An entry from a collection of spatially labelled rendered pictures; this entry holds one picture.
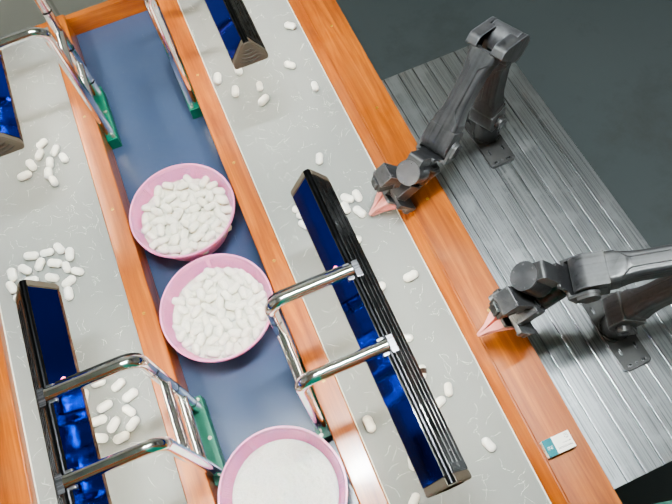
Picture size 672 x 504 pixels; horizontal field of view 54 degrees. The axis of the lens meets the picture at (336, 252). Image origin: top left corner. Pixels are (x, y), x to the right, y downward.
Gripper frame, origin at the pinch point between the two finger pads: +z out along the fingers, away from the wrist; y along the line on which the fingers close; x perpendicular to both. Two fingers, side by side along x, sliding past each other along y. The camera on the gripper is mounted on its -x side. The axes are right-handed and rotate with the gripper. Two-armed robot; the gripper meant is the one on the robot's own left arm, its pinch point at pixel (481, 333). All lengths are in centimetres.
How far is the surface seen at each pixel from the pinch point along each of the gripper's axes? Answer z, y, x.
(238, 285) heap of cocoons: 41, -36, -20
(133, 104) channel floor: 53, -106, -21
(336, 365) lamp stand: 6.4, 1.8, -40.5
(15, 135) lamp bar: 43, -73, -65
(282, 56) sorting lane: 15, -97, 2
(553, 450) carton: 2.0, 25.7, 7.6
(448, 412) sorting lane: 16.3, 10.0, 1.3
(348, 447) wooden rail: 31.8, 8.8, -15.3
